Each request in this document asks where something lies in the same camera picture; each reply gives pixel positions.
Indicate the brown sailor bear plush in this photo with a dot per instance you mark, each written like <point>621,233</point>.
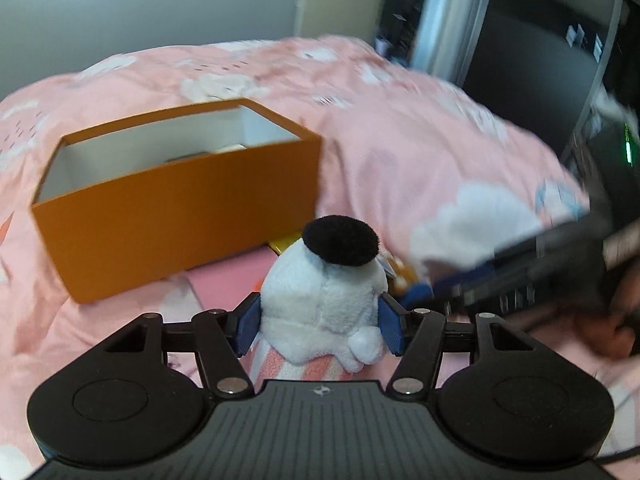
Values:
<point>405,280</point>

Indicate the person's right hand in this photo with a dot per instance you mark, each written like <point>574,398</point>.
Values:
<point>607,332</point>

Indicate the pale door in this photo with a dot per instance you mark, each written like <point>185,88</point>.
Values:
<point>350,0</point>

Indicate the pink printed blanket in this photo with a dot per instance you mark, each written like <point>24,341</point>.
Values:
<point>400,150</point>

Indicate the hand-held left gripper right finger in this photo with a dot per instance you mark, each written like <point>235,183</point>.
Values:
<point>392,325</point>

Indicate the dark wardrobe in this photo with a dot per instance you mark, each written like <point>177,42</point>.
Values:
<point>540,35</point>

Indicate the yellow plastic toy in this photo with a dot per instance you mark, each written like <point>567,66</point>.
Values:
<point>285,246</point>

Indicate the pink notebook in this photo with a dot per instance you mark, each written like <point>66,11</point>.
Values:
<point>225,280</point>

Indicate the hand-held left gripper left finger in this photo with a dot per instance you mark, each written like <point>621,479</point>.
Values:
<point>247,325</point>

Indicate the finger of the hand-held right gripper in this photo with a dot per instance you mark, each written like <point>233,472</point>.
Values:
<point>465,277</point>
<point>495,297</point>

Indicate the orange cardboard box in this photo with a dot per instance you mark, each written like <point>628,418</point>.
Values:
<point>175,220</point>

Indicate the panda plush toy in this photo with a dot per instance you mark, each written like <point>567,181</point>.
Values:
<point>320,300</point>

